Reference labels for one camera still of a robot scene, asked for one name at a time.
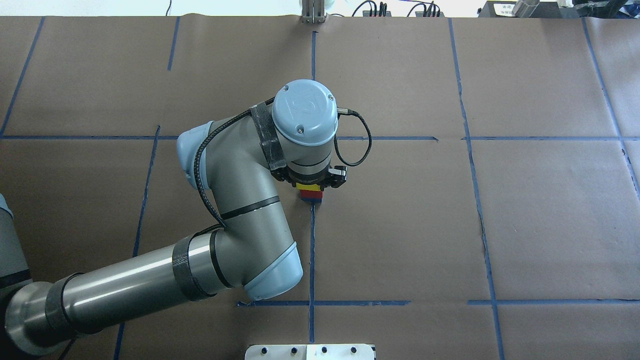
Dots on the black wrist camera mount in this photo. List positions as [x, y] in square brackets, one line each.
[335, 176]

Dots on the black flat box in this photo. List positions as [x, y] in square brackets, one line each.
[545, 10]

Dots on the orange black power strip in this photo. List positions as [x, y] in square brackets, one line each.
[376, 9]

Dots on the white mounting pillar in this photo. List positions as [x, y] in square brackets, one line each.
[323, 351]

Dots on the silver metal cup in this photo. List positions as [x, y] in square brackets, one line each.
[524, 8]

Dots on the red block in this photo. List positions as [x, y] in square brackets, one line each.
[311, 194]

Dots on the brown paper table cover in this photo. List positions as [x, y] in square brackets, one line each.
[496, 217]

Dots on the aluminium frame post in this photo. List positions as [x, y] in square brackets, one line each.
[313, 11]

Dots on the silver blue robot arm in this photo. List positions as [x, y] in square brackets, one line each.
[233, 165]

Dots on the yellow block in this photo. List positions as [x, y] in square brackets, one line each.
[308, 187]

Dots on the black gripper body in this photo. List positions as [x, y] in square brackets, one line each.
[338, 177]

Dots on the blue block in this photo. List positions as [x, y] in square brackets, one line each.
[312, 200]

